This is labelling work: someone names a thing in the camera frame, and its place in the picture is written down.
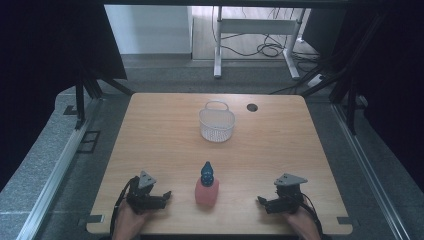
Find white cabinet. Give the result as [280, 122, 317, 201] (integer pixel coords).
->
[104, 4, 194, 56]

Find white power strip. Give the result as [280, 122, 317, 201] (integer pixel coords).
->
[307, 74, 326, 88]

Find black curtain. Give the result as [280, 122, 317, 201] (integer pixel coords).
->
[301, 6, 424, 193]
[0, 0, 128, 193]

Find pink bottle with blue cap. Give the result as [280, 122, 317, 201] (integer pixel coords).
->
[194, 161, 221, 207]

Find person's right hand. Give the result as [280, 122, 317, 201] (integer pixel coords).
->
[283, 199, 323, 240]

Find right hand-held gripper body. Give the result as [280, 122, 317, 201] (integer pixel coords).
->
[270, 172, 309, 215]

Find black floor cables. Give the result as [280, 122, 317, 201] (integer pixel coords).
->
[213, 6, 323, 96]

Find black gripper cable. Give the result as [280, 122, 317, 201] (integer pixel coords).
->
[109, 175, 140, 238]
[293, 191, 325, 239]

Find white plastic mesh basket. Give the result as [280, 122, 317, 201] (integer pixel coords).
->
[198, 100, 237, 143]

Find black metal stand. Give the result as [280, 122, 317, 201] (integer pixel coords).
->
[301, 13, 384, 136]
[74, 66, 134, 131]

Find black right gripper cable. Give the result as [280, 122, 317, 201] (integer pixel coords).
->
[293, 191, 325, 239]

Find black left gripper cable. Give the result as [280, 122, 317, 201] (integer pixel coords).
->
[109, 175, 140, 238]

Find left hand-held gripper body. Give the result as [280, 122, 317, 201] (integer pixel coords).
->
[126, 170, 164, 215]

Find aluminium rail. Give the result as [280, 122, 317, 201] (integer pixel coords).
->
[15, 98, 103, 240]
[331, 103, 413, 240]

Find white metal desk frame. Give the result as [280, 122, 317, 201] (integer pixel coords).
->
[213, 5, 307, 81]

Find person's left hand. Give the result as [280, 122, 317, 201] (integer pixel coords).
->
[111, 199, 150, 240]

